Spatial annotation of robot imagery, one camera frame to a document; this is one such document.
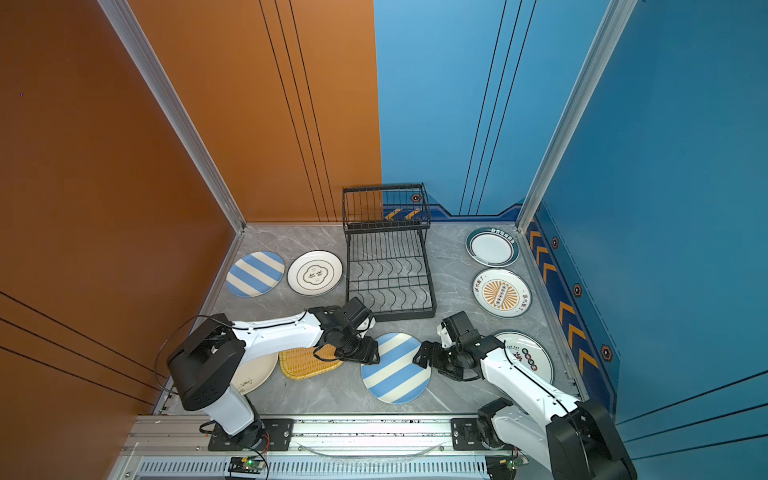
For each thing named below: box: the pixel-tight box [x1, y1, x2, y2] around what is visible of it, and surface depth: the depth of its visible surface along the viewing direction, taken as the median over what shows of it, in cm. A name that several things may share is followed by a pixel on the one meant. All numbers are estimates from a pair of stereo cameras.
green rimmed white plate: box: [465, 227, 520, 269], surface depth 115 cm
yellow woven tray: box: [279, 344, 344, 381], surface depth 84 cm
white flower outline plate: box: [287, 250, 344, 297], surface depth 107 cm
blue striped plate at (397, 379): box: [361, 332, 432, 405], surface depth 84 cm
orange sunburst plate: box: [472, 268, 533, 318], surface depth 101 cm
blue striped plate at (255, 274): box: [226, 251, 286, 298], surface depth 108 cm
